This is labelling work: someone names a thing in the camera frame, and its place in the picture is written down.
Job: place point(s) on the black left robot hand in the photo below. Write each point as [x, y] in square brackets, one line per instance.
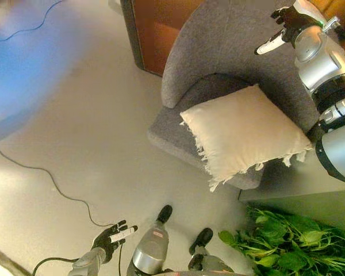
[107, 238]

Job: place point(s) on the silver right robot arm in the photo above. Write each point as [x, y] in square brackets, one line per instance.
[319, 57]

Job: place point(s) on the black right robot foot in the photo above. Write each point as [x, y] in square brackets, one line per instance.
[202, 237]

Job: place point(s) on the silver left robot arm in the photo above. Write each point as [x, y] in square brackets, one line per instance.
[89, 261]

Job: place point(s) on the black robot foot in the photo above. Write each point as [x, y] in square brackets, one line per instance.
[164, 214]
[202, 237]

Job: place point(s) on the silver right robot leg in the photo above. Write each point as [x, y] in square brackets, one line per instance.
[207, 263]

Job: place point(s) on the green leafy plant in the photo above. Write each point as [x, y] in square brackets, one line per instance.
[290, 247]

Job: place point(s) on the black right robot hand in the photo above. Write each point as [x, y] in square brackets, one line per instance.
[290, 18]

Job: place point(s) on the white fringed pillow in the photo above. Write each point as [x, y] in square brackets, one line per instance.
[244, 129]

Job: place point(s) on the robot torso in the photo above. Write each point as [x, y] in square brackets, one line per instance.
[198, 273]

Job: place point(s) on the grey fabric armchair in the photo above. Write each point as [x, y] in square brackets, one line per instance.
[233, 43]

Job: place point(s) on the black left robot foot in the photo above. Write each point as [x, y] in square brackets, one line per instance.
[164, 214]

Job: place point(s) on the brown wooden cabinet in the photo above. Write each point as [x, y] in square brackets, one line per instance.
[161, 28]

